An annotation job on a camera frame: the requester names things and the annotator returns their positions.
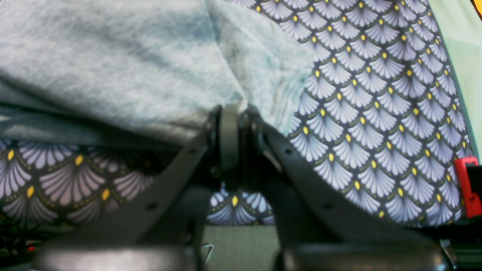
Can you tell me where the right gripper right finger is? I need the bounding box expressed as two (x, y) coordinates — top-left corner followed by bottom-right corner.
(241, 108), (448, 271)

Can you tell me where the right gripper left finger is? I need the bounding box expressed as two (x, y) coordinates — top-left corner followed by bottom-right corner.
(34, 105), (239, 271)

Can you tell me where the grey T-shirt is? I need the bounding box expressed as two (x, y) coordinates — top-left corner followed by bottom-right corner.
(1, 0), (313, 146)

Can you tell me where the fan-patterned purple tablecloth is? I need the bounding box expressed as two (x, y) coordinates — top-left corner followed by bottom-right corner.
(1, 0), (472, 227)

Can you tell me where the red table clamp right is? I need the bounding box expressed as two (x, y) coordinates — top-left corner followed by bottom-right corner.
(455, 157), (482, 218)

